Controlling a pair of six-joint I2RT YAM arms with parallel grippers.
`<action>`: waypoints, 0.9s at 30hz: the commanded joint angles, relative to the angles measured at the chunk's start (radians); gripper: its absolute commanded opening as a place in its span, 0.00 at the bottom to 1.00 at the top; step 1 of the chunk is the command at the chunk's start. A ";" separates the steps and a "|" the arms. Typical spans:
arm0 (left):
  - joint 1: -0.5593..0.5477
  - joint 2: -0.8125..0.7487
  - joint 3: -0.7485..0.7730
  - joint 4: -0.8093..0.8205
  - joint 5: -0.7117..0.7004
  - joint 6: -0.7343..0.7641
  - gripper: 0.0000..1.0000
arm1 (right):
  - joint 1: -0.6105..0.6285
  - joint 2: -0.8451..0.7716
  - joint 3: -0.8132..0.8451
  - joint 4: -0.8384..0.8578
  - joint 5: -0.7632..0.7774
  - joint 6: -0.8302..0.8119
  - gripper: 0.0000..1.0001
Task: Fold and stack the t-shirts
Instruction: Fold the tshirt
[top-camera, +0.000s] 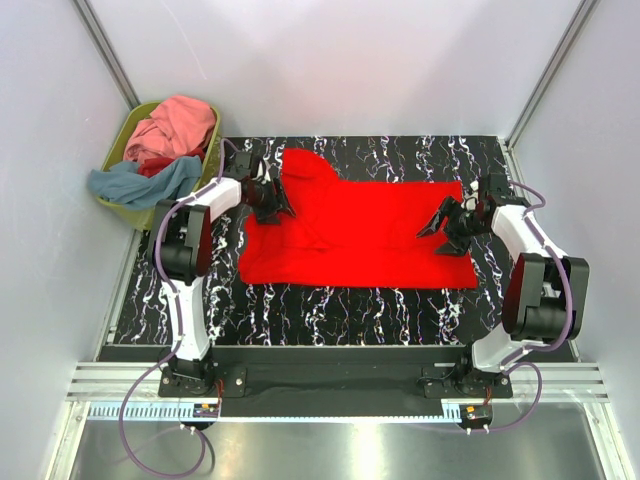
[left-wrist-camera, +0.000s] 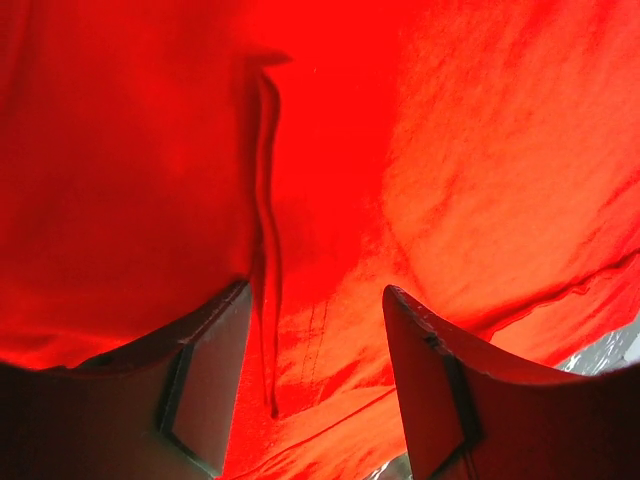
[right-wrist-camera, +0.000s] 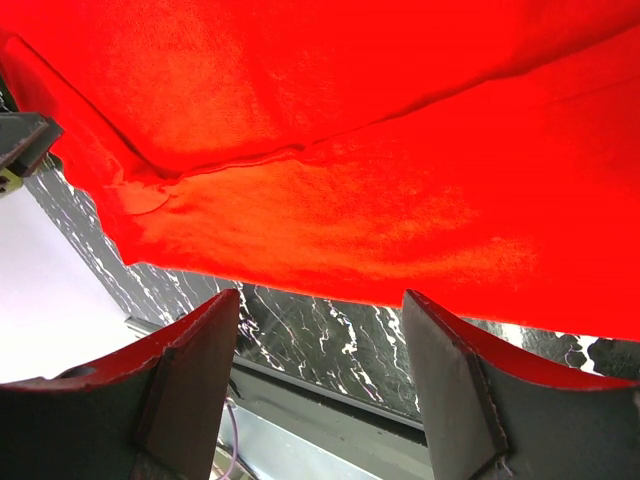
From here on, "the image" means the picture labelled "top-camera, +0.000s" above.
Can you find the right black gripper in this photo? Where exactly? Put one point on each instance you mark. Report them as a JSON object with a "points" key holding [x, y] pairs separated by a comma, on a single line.
{"points": [[448, 208]]}

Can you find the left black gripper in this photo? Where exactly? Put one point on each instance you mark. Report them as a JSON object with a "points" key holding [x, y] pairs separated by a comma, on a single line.
{"points": [[277, 202]]}

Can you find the bright red t shirt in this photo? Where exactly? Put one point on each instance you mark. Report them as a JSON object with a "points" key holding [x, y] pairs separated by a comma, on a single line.
{"points": [[352, 234]]}

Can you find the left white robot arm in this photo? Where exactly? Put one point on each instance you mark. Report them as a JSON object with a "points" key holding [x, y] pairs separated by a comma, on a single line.
{"points": [[180, 248]]}

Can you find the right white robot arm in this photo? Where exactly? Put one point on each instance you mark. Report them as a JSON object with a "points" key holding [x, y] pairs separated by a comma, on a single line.
{"points": [[545, 298]]}

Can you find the pink t shirt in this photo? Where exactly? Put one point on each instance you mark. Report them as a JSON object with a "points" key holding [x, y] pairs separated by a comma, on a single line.
{"points": [[174, 128]]}

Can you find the dark red t shirt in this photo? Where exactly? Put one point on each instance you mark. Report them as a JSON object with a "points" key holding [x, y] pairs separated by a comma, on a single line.
{"points": [[151, 167]]}

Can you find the grey blue t shirt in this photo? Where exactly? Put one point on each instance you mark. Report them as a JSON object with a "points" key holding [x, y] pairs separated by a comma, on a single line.
{"points": [[122, 185]]}

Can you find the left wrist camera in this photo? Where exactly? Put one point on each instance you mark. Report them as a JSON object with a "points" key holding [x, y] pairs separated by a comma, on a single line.
{"points": [[245, 165]]}

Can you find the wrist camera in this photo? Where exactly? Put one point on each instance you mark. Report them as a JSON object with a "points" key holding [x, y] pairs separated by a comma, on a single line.
{"points": [[245, 165], [491, 187]]}

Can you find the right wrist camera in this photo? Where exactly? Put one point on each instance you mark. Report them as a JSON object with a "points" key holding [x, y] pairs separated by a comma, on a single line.
{"points": [[491, 187]]}

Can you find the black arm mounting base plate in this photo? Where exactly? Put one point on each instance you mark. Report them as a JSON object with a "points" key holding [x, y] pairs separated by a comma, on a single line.
{"points": [[435, 372]]}

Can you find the white slotted cable duct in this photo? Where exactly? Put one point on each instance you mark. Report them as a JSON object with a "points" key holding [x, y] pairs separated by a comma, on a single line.
{"points": [[200, 411]]}

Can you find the right aluminium frame post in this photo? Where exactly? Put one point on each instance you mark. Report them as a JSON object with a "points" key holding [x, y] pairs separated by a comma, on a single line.
{"points": [[577, 23]]}

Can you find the aluminium frame post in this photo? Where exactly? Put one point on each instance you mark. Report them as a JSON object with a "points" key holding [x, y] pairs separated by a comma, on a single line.
{"points": [[105, 49], [577, 23]]}

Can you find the left aluminium frame post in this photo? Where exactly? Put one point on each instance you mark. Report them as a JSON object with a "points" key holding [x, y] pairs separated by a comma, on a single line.
{"points": [[105, 49]]}

